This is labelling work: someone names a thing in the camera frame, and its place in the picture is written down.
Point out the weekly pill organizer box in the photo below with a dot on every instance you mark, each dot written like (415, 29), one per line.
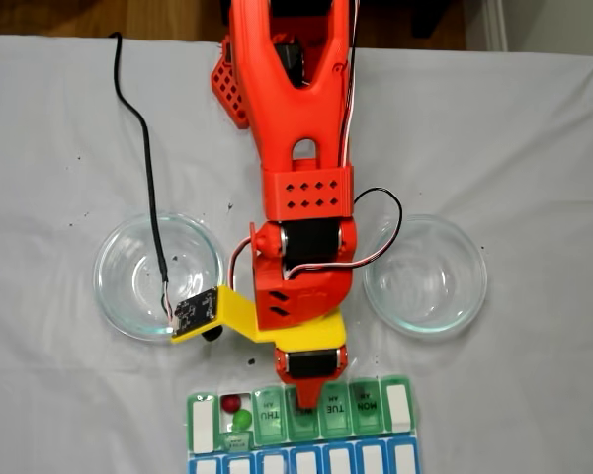
(336, 410)

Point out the green ball pill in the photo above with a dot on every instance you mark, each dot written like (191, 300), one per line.
(242, 419)

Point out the red ball pill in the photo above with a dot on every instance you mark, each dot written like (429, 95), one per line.
(231, 402)

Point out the clear glass bowl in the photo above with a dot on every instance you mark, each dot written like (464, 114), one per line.
(425, 276)
(128, 296)

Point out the white tablecloth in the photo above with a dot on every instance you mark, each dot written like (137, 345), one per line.
(499, 148)

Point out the camera board on yellow mount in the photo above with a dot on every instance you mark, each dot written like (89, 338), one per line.
(195, 313)

